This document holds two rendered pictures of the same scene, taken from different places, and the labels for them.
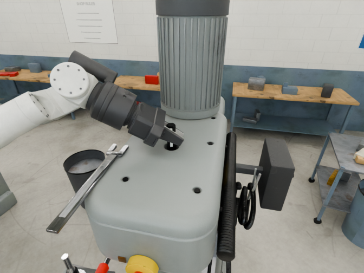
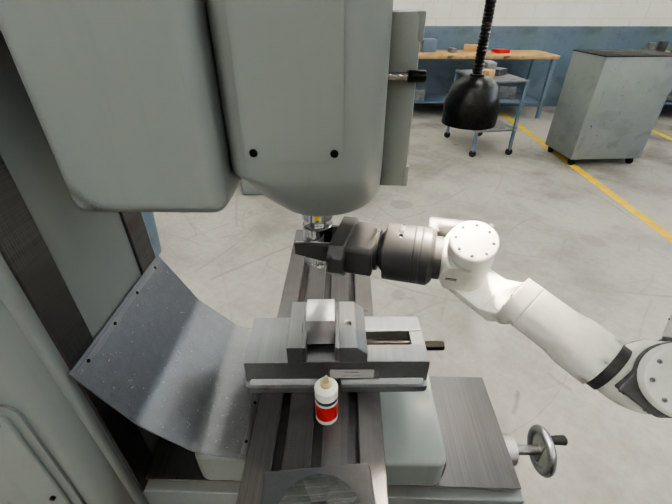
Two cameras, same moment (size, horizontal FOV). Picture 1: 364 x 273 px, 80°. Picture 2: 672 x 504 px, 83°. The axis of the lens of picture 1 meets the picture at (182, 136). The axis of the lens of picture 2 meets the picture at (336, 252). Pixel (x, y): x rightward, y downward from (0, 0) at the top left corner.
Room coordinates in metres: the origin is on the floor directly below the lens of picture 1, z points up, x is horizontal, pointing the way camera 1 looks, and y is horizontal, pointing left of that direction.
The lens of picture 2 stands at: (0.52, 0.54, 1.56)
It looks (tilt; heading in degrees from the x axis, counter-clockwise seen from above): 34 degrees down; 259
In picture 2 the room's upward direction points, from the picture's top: straight up
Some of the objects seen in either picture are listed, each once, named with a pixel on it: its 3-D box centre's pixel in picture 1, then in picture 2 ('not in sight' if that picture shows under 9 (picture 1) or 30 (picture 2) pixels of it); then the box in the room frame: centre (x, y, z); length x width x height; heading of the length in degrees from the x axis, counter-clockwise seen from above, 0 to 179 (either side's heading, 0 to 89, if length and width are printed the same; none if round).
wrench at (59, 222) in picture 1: (94, 178); not in sight; (0.33, 0.17, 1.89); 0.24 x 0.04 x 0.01; 169
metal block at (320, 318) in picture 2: not in sight; (321, 321); (0.45, 0.02, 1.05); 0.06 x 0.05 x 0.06; 80
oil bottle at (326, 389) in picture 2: not in sight; (326, 396); (0.46, 0.14, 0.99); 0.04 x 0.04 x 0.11
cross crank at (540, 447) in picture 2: not in sight; (526, 449); (-0.04, 0.13, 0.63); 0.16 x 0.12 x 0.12; 168
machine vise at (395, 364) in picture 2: not in sight; (336, 342); (0.42, 0.02, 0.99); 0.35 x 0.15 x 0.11; 170
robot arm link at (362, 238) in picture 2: not in sight; (373, 250); (0.37, 0.07, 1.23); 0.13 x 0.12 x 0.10; 64
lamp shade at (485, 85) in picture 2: not in sight; (472, 99); (0.24, 0.05, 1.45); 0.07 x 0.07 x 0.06
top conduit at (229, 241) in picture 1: (228, 176); not in sight; (0.45, -0.12, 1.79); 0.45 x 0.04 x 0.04; 168
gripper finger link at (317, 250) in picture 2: not in sight; (312, 251); (0.46, 0.05, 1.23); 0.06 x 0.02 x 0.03; 154
